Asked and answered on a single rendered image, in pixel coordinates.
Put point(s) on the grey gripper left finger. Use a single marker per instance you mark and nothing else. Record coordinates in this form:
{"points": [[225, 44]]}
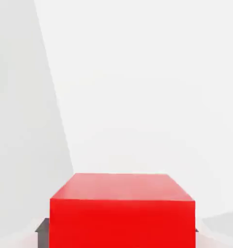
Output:
{"points": [[43, 234]]}

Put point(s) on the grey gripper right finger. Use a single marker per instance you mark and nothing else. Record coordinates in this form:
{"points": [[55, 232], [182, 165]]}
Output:
{"points": [[196, 231]]}

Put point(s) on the small red cube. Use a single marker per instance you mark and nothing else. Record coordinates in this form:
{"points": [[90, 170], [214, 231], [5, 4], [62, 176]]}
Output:
{"points": [[122, 222]]}

